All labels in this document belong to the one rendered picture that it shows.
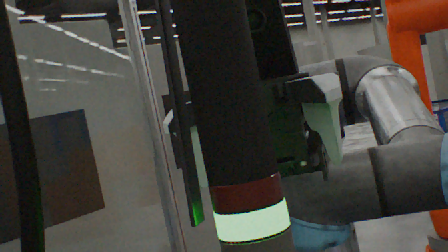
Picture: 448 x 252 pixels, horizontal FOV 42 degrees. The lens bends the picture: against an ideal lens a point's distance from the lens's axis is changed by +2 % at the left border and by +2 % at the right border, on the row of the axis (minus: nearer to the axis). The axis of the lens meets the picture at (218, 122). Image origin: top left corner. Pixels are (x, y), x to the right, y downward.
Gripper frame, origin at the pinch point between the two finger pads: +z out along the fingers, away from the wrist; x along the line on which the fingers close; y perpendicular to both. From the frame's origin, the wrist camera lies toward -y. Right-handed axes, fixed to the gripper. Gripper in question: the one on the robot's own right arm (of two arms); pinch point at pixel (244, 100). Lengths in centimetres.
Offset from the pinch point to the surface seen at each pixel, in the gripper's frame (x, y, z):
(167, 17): 1.7, -4.7, 7.4
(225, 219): 0.5, 4.8, 9.1
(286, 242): -1.9, 6.3, 8.6
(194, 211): 2.2, 4.5, 7.8
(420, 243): -51, 166, -499
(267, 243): -1.1, 6.1, 9.2
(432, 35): -190, -20, -1099
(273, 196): -1.8, 4.2, 8.7
